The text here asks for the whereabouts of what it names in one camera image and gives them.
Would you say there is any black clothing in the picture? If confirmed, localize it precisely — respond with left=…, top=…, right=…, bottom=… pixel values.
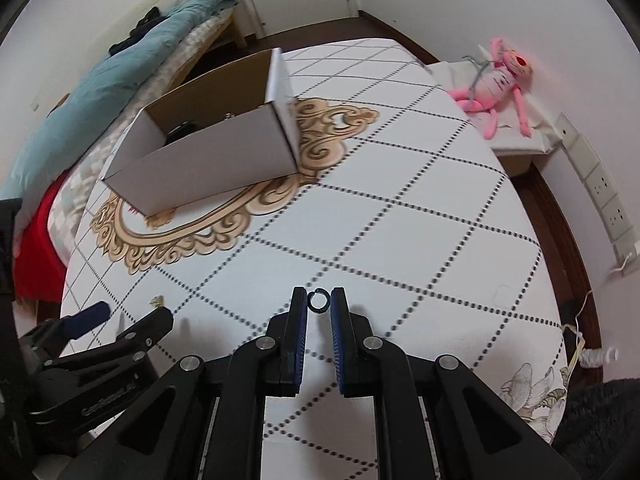
left=109, top=7, right=168, bottom=56

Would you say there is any white charging cable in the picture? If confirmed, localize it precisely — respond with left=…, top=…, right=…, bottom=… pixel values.
left=562, top=255, right=640, bottom=361

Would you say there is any white diamond-pattern tablecloth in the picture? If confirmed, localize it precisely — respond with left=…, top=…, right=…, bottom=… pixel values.
left=60, top=37, right=573, bottom=480

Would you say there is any black smart watch band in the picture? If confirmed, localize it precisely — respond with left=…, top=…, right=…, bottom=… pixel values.
left=165, top=121, right=198, bottom=143

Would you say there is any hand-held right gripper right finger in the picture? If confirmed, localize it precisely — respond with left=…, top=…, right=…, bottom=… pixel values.
left=331, top=286, right=581, bottom=480

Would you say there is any white cardboard box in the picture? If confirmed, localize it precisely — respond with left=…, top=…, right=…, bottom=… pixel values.
left=100, top=48, right=301, bottom=217

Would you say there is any white wall socket plate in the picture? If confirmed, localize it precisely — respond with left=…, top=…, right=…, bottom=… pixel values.
left=612, top=225, right=640, bottom=261
left=570, top=135, right=601, bottom=171
left=585, top=165, right=618, bottom=201
left=600, top=195, right=633, bottom=231
left=555, top=112, right=581, bottom=146

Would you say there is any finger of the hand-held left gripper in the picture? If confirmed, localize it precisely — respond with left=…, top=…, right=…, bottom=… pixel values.
left=20, top=301, right=111, bottom=357
left=115, top=307, right=175, bottom=361

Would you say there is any wooden bed frame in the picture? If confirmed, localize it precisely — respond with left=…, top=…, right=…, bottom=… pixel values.
left=200, top=10, right=251, bottom=51

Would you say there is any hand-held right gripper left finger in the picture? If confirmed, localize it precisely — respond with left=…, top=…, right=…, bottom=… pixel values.
left=50, top=286, right=308, bottom=480

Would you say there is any red blanket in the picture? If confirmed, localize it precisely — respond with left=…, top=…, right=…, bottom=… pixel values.
left=12, top=172, right=68, bottom=303

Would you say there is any pink plush toy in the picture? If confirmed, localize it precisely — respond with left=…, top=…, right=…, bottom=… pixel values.
left=446, top=37, right=535, bottom=141

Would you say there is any wooden nightstand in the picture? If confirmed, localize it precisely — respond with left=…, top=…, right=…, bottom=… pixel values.
left=500, top=152, right=533, bottom=178

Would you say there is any light blue quilt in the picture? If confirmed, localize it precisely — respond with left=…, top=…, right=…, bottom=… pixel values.
left=0, top=0, right=241, bottom=201

